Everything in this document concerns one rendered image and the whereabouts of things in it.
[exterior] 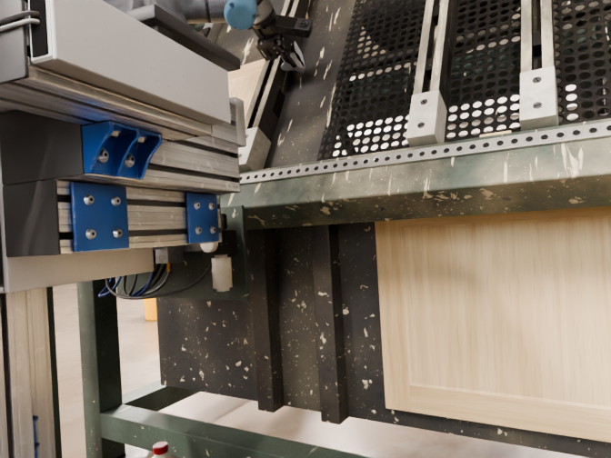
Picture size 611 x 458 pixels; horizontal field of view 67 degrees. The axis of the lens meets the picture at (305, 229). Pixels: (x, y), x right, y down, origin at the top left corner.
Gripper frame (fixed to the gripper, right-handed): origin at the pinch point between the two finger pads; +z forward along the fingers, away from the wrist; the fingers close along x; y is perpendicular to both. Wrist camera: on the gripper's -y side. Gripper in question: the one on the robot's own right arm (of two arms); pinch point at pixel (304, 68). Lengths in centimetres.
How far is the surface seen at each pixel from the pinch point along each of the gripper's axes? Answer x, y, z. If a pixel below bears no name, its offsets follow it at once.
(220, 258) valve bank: 63, 7, -2
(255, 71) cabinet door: -5.6, 20.2, 0.4
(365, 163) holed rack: 41, -28, -3
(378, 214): 50, -29, 5
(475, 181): 49, -52, -3
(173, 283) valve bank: 67, 30, 6
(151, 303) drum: 4, 275, 202
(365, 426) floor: 86, 4, 94
